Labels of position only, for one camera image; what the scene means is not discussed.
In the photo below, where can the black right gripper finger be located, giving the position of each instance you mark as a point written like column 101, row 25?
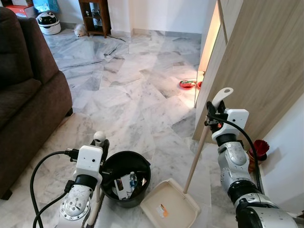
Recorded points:
column 223, row 109
column 211, row 110

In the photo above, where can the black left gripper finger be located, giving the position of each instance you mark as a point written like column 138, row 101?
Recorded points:
column 106, row 145

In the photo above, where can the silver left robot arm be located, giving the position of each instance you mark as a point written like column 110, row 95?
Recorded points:
column 76, row 206

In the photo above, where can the black plastic bucket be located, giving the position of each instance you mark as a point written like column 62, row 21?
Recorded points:
column 111, row 164

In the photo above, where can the white carton with print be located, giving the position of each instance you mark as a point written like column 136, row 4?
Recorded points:
column 122, row 186

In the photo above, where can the red bowl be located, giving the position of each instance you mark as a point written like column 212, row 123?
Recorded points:
column 187, row 84

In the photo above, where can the small clear plastic bottle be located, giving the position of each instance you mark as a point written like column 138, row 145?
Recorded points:
column 133, row 180

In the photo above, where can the light wooden cabinet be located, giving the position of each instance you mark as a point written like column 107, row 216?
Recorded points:
column 256, row 57

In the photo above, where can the white cabinet side panel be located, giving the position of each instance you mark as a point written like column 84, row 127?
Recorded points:
column 285, row 156

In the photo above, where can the dark brown sofa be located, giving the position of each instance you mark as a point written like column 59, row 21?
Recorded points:
column 28, row 85

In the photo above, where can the small white fluffy dog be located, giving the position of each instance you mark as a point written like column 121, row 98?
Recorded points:
column 80, row 30

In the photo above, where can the brown wooden shelf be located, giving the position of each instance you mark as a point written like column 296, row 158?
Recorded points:
column 103, row 19

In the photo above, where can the white and black round appliance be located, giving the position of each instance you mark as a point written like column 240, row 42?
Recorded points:
column 48, row 21

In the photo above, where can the light blue box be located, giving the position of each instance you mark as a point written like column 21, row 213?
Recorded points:
column 46, row 5

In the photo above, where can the red box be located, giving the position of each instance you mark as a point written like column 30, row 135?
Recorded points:
column 26, row 10

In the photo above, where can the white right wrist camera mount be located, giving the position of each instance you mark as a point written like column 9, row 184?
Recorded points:
column 235, row 118

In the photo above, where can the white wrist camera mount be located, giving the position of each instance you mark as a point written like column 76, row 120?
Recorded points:
column 89, row 161
column 235, row 118

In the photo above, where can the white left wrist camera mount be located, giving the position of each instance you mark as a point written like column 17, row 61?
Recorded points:
column 89, row 161

